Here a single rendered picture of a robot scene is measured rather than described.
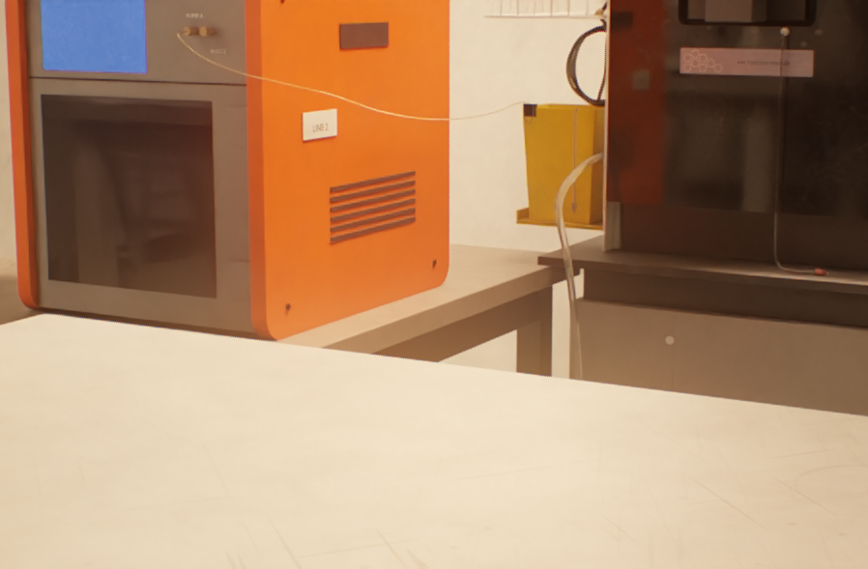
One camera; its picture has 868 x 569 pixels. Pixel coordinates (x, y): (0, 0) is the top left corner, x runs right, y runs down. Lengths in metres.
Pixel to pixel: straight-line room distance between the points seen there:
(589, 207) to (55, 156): 0.75
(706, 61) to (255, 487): 1.57
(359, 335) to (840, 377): 0.62
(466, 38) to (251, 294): 1.87
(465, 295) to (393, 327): 0.18
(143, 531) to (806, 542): 0.24
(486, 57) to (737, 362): 1.59
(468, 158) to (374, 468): 2.95
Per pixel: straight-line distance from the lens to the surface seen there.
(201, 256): 1.86
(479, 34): 3.60
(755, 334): 2.13
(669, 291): 2.18
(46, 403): 0.82
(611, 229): 2.28
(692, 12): 2.20
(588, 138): 2.27
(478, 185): 3.62
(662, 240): 2.26
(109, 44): 1.91
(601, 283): 2.21
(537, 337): 2.38
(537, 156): 2.31
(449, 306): 2.05
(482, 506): 0.65
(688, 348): 2.16
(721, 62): 2.18
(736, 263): 2.20
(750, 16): 2.10
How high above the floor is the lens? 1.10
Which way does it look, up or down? 10 degrees down
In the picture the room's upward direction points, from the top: straight up
